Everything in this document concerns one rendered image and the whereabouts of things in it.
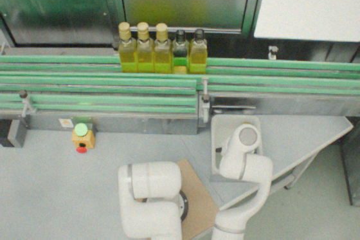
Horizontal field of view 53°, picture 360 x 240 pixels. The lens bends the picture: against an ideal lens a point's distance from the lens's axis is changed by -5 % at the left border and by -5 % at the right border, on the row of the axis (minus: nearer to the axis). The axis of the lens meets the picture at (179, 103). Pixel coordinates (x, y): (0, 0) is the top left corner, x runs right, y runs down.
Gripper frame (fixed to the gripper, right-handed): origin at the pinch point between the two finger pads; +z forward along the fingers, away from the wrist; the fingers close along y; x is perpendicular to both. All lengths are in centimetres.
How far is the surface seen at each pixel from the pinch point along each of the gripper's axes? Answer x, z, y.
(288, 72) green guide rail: -30.8, 1.5, -20.2
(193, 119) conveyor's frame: -11.3, -0.2, 14.0
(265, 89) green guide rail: -23.3, 0.0, -11.2
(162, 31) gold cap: -31.9, -24.4, 24.5
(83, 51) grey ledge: -38, 6, 58
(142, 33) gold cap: -31.7, -23.2, 30.8
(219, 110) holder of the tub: -17.8, 11.2, 4.2
